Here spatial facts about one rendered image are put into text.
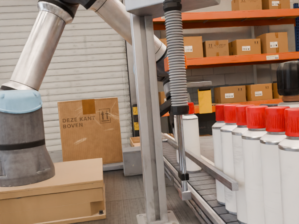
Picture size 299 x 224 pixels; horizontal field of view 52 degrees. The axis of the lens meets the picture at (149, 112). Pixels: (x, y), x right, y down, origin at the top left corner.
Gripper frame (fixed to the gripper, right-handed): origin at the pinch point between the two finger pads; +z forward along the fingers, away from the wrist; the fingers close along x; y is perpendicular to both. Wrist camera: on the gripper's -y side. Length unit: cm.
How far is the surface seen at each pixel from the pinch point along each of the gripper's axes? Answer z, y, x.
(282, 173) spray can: 28, -2, -64
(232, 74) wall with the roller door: -245, 195, 339
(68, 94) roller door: -224, -88, 327
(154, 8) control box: -9, -12, -55
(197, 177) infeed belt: 16.0, -0.3, -16.9
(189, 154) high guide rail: 12.5, -3.8, -27.1
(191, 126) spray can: 1.9, 0.5, -19.5
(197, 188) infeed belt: 20.9, -3.1, -25.4
